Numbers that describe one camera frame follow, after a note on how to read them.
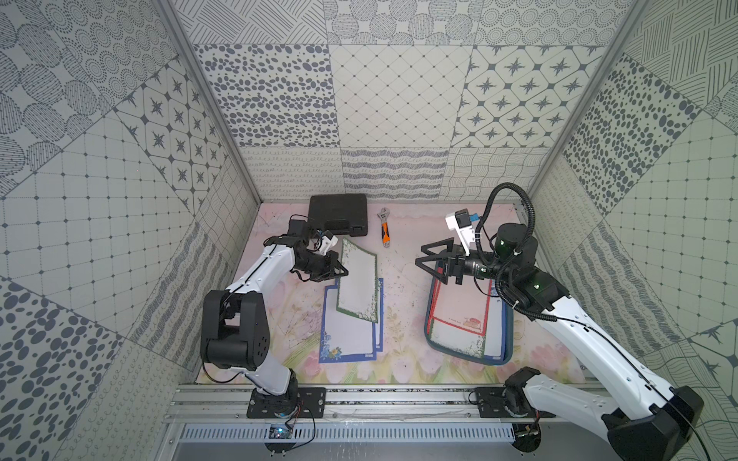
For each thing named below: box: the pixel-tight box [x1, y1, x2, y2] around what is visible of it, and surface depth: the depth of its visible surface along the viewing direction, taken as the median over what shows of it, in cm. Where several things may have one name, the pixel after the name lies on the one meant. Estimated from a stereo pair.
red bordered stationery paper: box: [426, 275, 492, 336], surface depth 90 cm
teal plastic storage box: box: [423, 262, 514, 366], surface depth 86 cm
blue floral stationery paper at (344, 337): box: [319, 285, 377, 364], surface depth 86 cm
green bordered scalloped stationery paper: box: [427, 315, 486, 360], surface depth 86 cm
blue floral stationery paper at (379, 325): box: [374, 277, 384, 353], surface depth 90 cm
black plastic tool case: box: [308, 194, 369, 238], surface depth 113 cm
